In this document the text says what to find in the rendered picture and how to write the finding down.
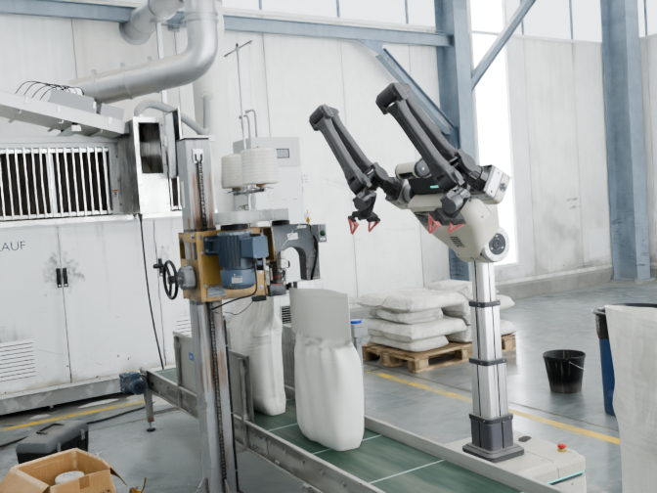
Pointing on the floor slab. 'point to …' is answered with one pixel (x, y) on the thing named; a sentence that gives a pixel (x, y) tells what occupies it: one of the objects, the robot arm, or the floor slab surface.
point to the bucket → (564, 370)
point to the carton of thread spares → (21, 475)
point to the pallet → (391, 357)
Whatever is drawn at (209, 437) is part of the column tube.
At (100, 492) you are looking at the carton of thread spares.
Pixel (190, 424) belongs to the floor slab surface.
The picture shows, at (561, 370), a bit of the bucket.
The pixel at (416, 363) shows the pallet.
